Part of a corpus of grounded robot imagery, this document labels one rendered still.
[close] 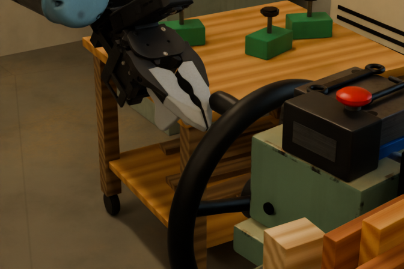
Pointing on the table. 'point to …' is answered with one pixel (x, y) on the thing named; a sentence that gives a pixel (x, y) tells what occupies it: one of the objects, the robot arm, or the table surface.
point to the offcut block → (293, 246)
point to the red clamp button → (353, 96)
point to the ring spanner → (348, 78)
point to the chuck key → (388, 89)
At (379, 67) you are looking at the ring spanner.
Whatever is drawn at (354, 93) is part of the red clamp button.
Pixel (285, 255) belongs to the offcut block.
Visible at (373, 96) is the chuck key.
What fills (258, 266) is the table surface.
